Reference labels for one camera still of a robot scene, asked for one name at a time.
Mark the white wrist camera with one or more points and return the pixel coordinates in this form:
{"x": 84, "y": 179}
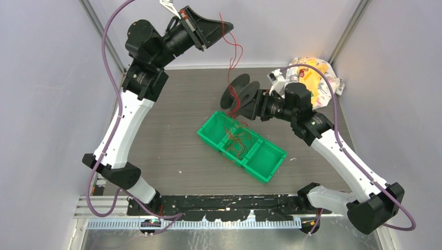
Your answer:
{"x": 169, "y": 5}
{"x": 278, "y": 81}

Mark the black cable spool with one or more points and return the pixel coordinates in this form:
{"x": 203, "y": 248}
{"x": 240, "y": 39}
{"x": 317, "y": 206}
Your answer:
{"x": 244, "y": 88}

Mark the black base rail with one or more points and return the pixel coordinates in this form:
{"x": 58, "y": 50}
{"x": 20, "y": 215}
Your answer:
{"x": 265, "y": 207}

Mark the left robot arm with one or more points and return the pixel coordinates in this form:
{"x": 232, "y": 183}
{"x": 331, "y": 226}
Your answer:
{"x": 151, "y": 53}

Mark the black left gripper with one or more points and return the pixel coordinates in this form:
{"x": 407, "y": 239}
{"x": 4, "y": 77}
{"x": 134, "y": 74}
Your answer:
{"x": 204, "y": 32}

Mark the green plastic bin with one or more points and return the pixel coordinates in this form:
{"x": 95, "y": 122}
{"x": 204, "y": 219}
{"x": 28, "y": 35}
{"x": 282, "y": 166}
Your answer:
{"x": 264, "y": 160}
{"x": 215, "y": 129}
{"x": 239, "y": 144}

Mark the green plastic bin left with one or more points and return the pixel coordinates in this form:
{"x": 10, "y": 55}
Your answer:
{"x": 215, "y": 129}

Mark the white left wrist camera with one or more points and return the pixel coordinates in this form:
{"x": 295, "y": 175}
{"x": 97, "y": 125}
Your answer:
{"x": 169, "y": 5}

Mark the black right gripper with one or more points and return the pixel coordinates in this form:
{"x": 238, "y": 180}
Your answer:
{"x": 257, "y": 107}

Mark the green plastic bin middle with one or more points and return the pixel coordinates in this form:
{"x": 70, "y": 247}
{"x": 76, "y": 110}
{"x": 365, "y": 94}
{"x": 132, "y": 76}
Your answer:
{"x": 239, "y": 144}

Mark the crumpled yellow patterned cloth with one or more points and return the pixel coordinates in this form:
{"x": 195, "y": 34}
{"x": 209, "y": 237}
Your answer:
{"x": 320, "y": 93}

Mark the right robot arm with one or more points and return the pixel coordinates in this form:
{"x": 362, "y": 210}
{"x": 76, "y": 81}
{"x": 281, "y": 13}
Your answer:
{"x": 372, "y": 201}

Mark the slotted aluminium cable duct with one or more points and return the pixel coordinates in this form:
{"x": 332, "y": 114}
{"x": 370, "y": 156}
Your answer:
{"x": 156, "y": 224}

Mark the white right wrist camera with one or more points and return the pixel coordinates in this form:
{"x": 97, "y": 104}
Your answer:
{"x": 278, "y": 81}

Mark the green plastic bin right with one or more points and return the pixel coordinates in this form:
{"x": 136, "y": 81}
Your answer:
{"x": 264, "y": 160}

